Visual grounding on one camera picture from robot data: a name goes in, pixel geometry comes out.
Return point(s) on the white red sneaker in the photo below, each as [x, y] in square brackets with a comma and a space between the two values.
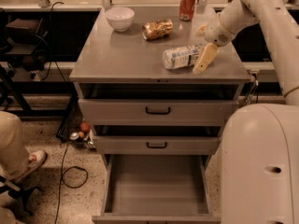
[35, 160]

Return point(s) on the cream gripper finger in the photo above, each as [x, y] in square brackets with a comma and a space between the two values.
[200, 31]
[207, 57]

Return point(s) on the crushed golden snack can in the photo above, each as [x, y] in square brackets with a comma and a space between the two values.
[157, 29]

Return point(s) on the white ceramic bowl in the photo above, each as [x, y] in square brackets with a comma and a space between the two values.
[120, 18]

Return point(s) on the red soda can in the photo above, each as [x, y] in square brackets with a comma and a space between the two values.
[186, 9]

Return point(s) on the grey top drawer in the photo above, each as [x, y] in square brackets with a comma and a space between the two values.
[156, 113]

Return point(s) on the silver can on floor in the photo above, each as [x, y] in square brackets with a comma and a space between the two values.
[74, 136]

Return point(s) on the grey metal drawer cabinet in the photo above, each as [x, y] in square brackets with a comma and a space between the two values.
[125, 66]

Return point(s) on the orange fruit on floor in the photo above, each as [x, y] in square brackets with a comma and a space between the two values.
[84, 127]

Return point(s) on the grey middle drawer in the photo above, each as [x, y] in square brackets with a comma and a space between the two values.
[159, 145]

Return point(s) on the black office chair base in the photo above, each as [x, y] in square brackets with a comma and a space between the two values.
[16, 192]

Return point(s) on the beige trouser leg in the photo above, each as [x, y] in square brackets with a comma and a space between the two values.
[14, 158]

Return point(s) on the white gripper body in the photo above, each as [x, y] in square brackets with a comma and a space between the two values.
[216, 30]

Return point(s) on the black wire basket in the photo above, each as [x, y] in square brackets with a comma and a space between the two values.
[71, 120]

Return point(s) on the clear plastic water bottle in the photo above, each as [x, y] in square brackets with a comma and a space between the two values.
[186, 56]

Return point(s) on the dark equipment on shelf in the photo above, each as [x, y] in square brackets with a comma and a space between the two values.
[22, 42]

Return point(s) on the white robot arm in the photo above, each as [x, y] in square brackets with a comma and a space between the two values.
[260, 143]

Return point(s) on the grey open bottom drawer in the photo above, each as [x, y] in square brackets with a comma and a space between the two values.
[156, 189]

